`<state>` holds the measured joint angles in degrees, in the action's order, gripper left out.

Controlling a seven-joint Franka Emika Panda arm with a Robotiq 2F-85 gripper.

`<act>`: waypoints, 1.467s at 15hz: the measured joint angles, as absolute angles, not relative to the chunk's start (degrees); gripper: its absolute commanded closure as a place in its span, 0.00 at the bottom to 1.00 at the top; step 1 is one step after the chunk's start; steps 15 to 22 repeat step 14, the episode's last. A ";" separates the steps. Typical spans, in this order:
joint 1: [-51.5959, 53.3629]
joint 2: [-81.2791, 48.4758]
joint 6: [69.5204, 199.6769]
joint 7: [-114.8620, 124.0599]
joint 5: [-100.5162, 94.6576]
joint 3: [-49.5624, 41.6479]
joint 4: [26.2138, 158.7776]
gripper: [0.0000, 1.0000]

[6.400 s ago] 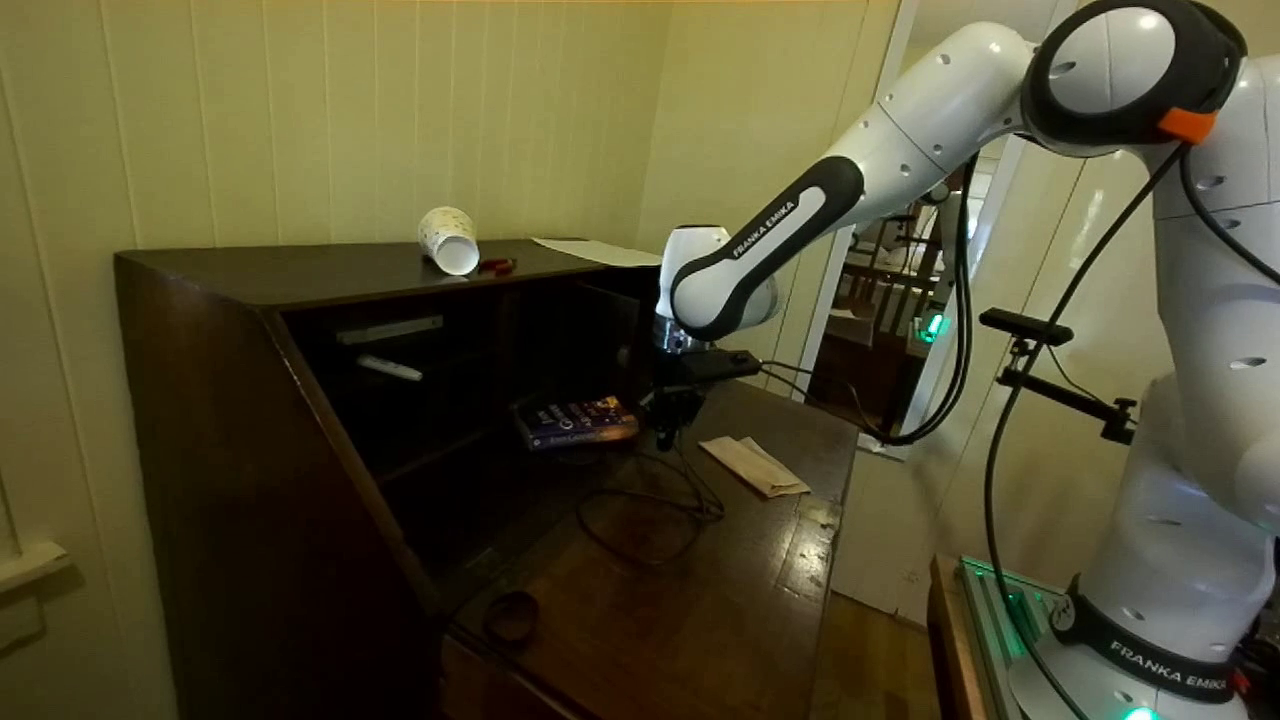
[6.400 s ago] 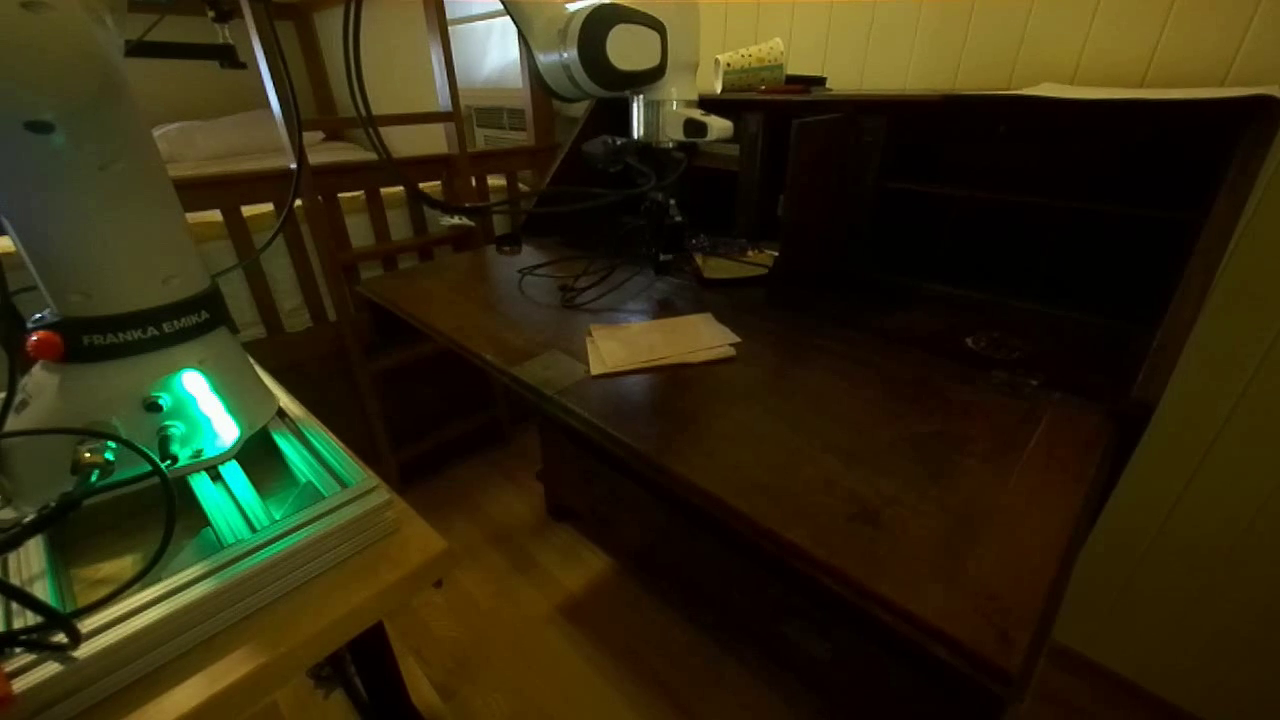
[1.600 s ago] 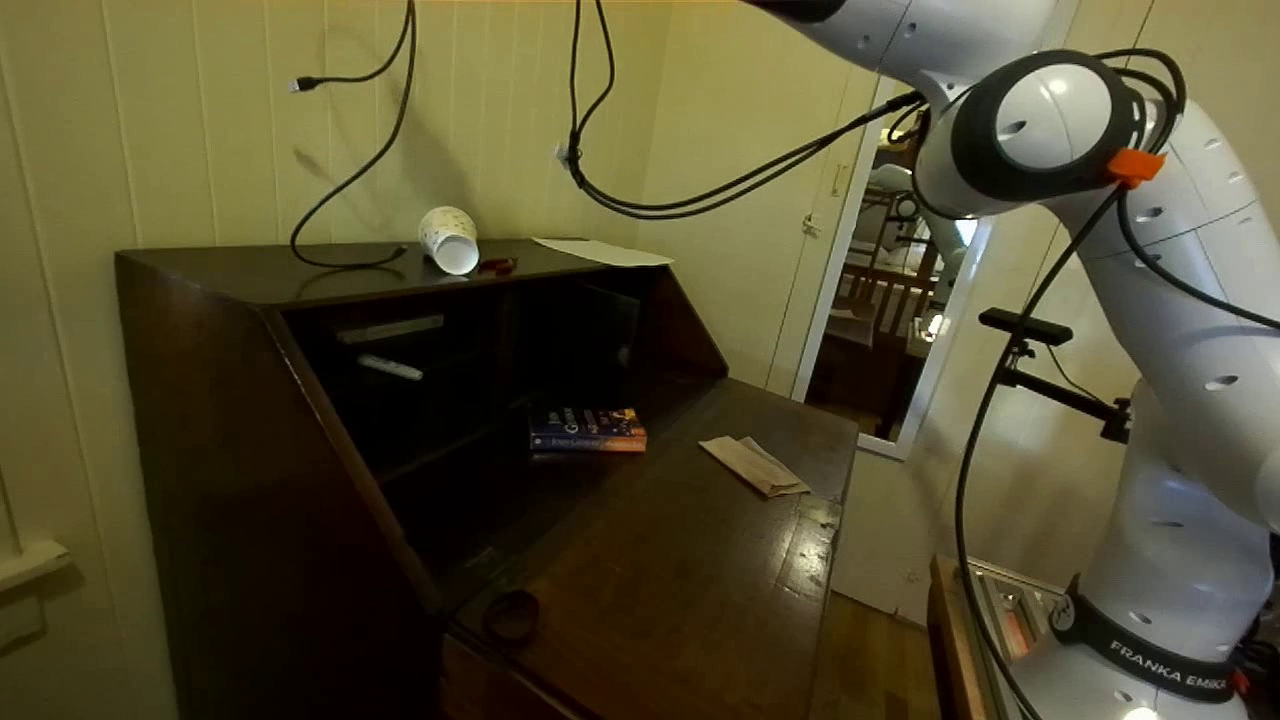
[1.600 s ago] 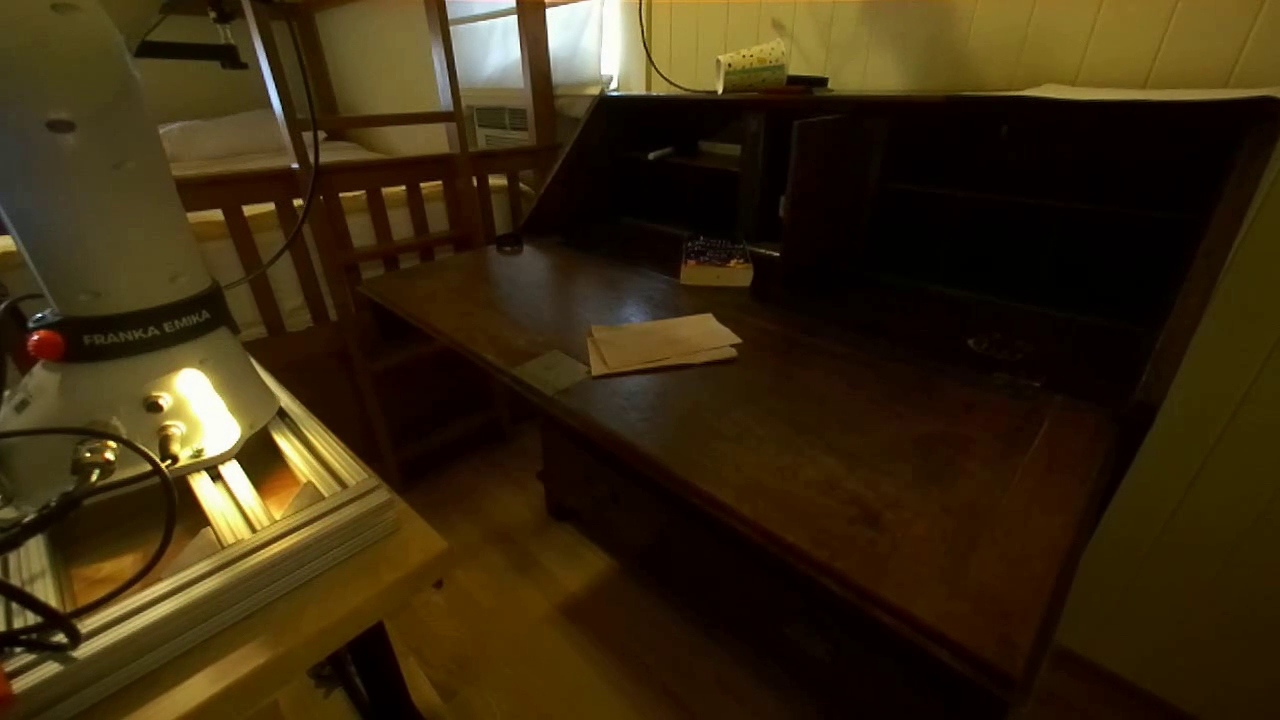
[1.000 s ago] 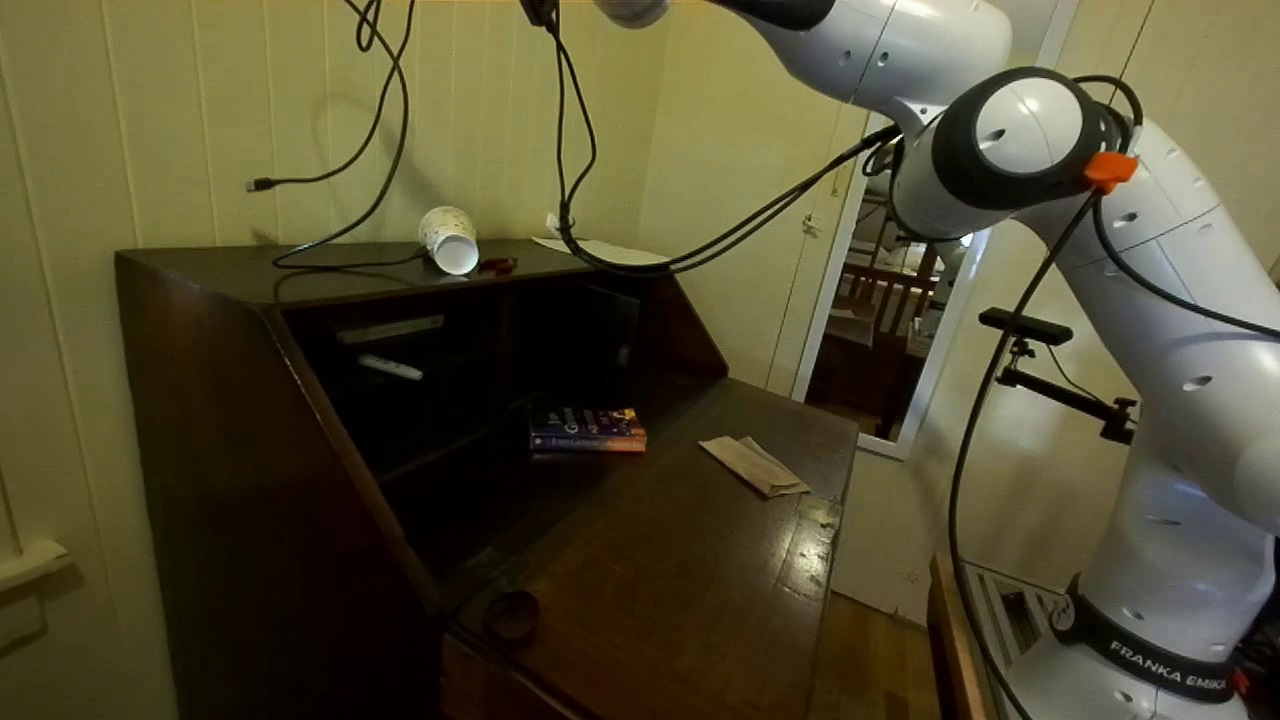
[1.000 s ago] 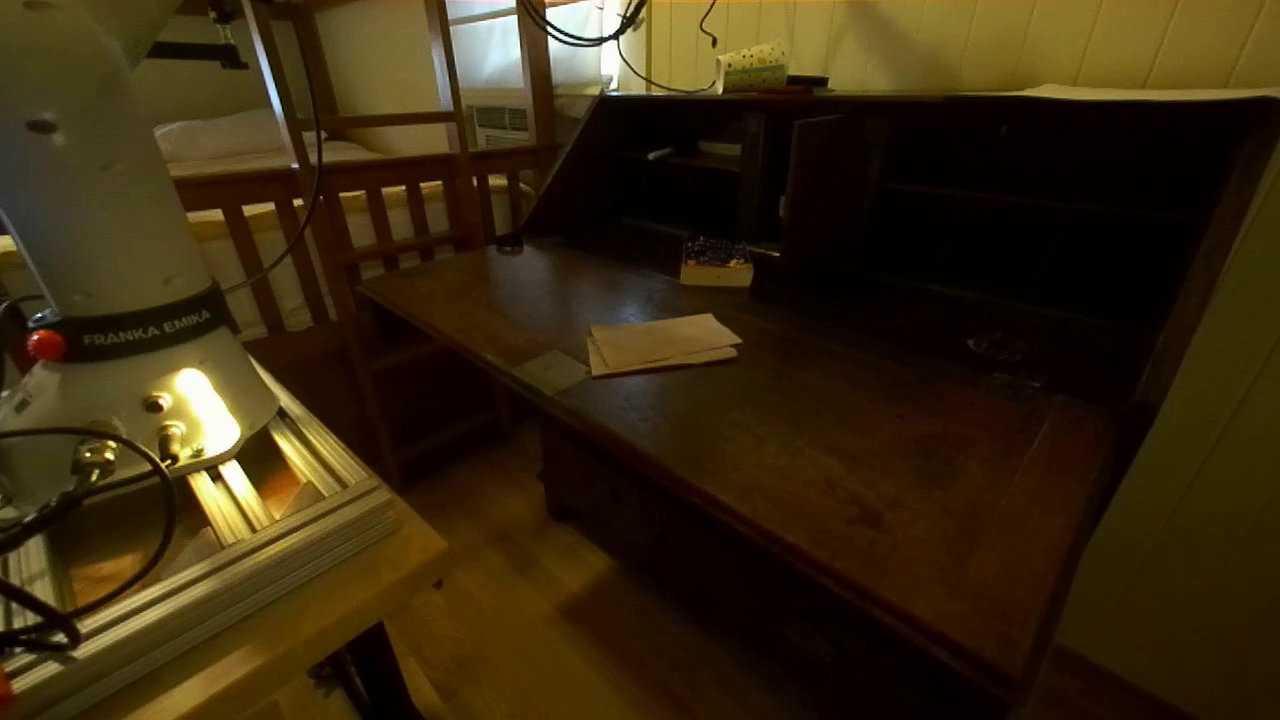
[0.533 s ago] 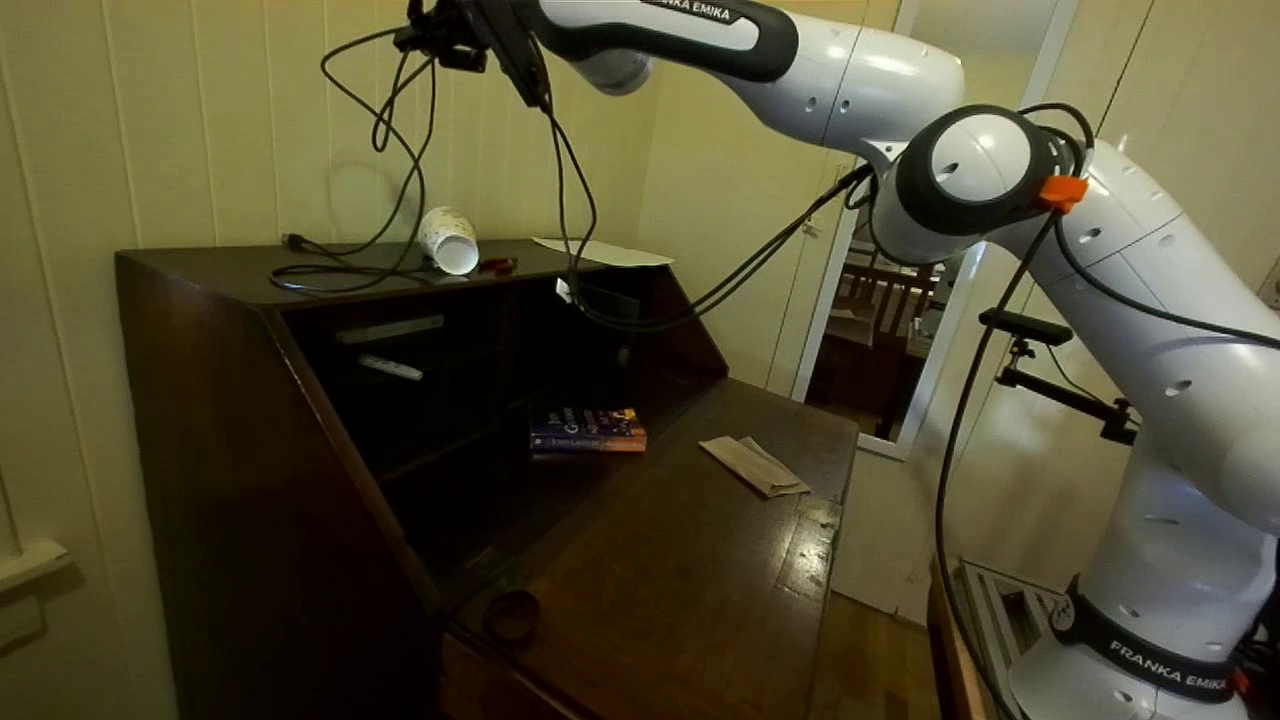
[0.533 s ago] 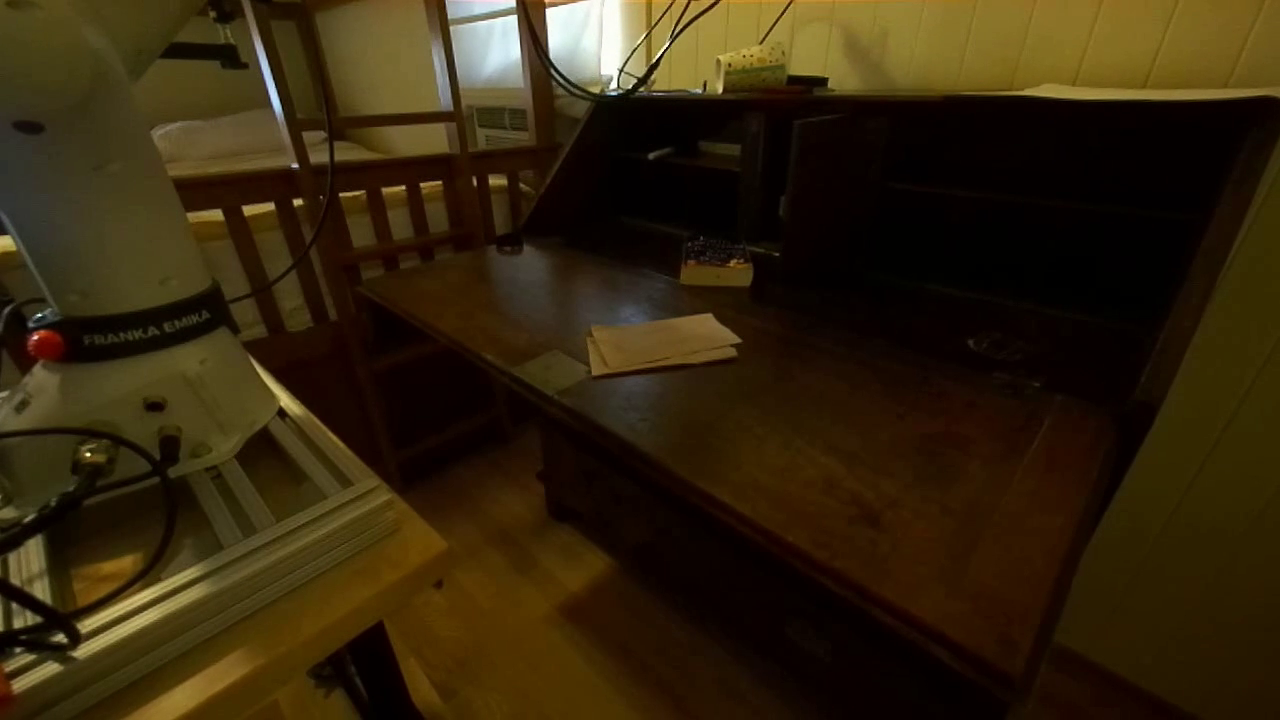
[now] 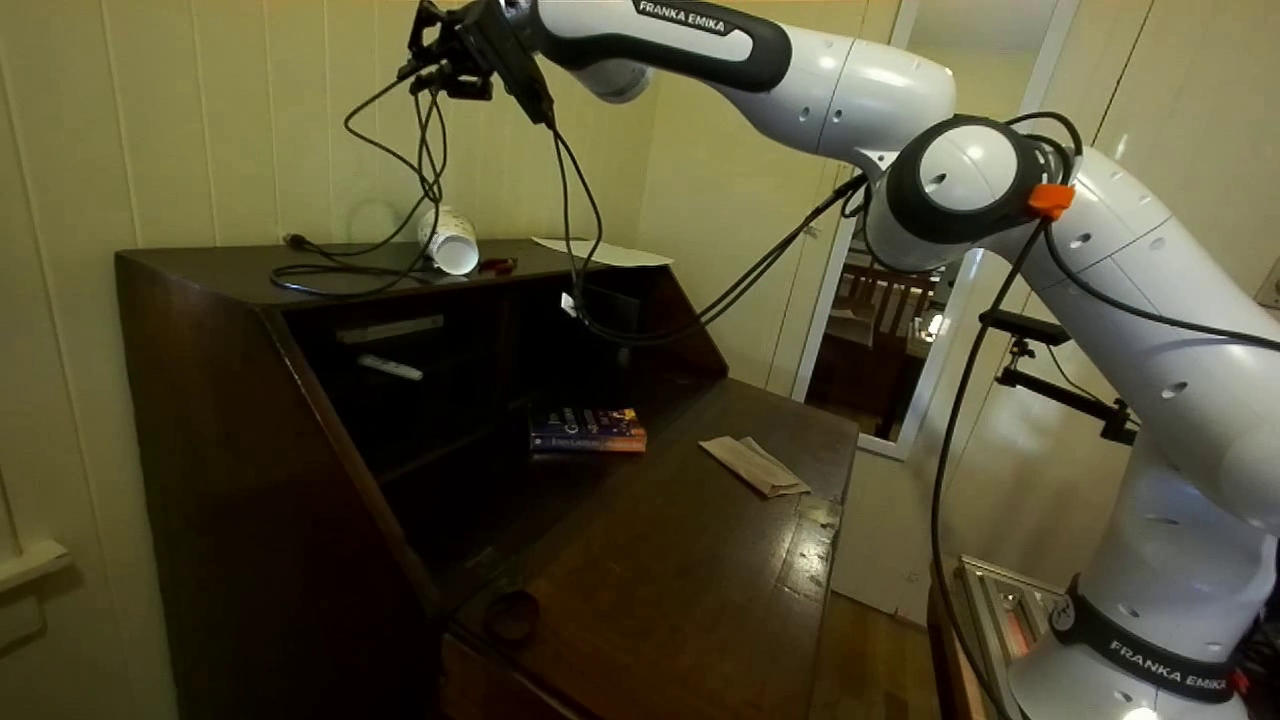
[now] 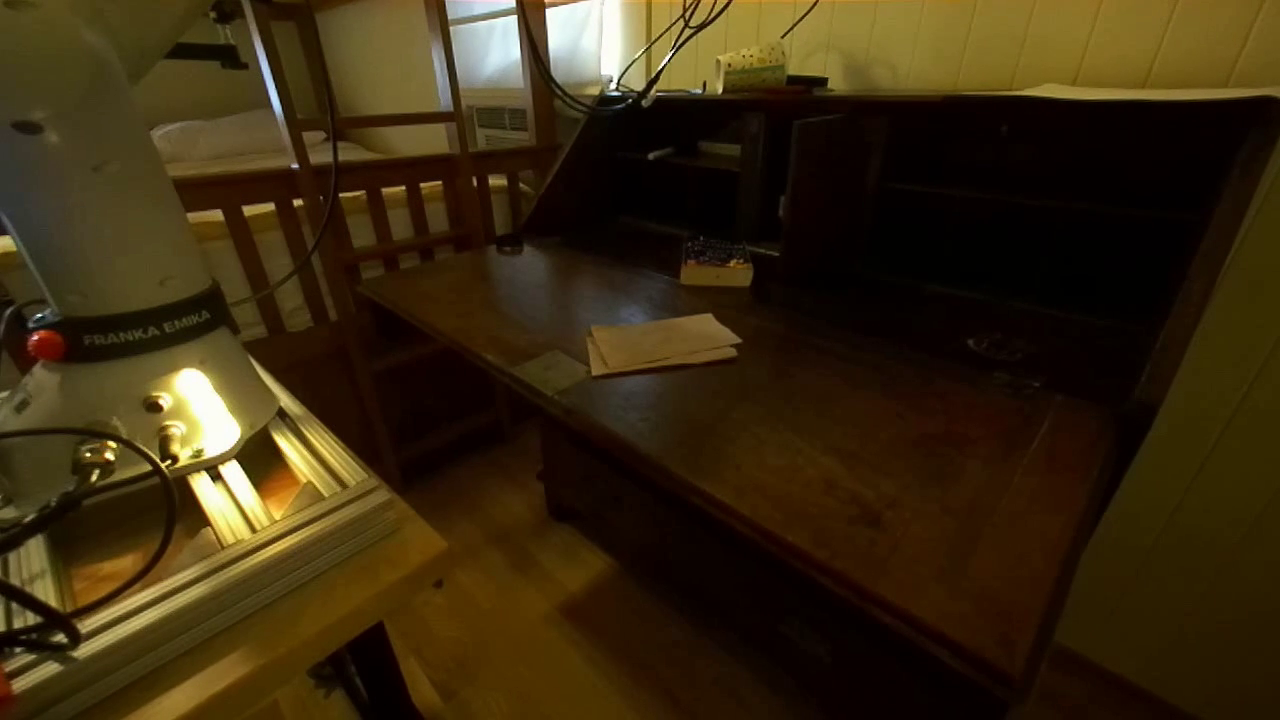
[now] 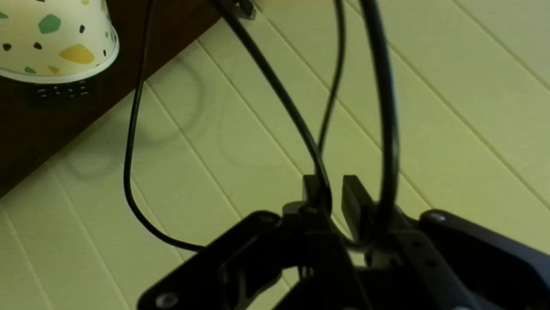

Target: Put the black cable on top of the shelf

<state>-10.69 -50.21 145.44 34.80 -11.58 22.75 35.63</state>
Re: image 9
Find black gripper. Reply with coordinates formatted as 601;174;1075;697
396;0;560;131

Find thin black cable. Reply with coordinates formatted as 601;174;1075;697
268;51;456;298

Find short grey bar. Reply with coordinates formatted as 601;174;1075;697
351;351;430;388

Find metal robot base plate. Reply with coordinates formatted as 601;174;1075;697
929;546;1087;720

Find dark wooden secretary desk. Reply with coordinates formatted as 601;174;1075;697
114;237;865;720

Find dark round ring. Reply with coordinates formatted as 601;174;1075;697
482;588;545;650

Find long grey bar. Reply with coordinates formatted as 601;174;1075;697
333;311;454;351

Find wooden chair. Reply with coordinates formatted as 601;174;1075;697
806;251;956;435

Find white wall ledge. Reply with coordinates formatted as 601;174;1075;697
0;536;79;658

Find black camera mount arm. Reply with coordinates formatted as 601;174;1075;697
977;304;1139;448

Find white paper sheet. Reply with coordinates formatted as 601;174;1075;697
528;231;677;270

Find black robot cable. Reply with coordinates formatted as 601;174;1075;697
540;107;1280;720

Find white paper cup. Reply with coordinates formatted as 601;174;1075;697
420;204;486;278

